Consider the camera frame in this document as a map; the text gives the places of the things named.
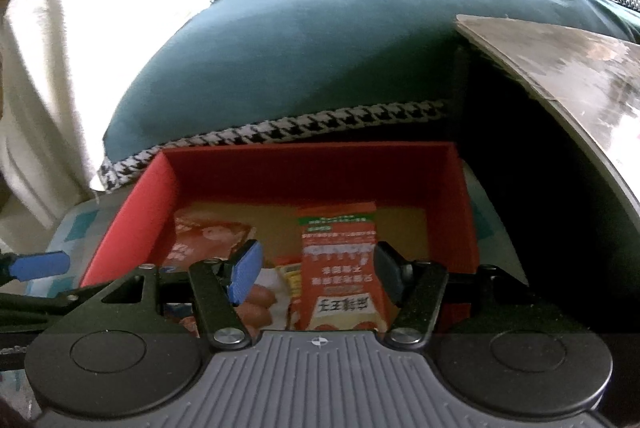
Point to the dark glass-topped table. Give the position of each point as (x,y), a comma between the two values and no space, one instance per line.
(590,72)

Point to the red and yellow snack packet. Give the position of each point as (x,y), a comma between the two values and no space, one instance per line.
(290,278)

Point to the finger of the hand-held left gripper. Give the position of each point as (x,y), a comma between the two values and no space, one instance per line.
(42,265)
(45,304)

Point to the red cardboard box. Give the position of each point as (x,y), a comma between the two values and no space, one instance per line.
(310,178)

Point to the white blanket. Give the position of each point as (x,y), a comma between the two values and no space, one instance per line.
(75,57)

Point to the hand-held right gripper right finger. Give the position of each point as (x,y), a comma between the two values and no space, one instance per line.
(387,275)

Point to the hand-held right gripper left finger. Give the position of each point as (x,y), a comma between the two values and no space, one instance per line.
(245,275)

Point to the clear sausage packet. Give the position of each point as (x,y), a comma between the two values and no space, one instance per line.
(260,303)

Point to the red cartoon snack packet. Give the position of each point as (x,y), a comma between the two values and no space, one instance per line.
(210,233)

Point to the teal bedspread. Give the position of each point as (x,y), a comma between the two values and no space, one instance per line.
(300,57)

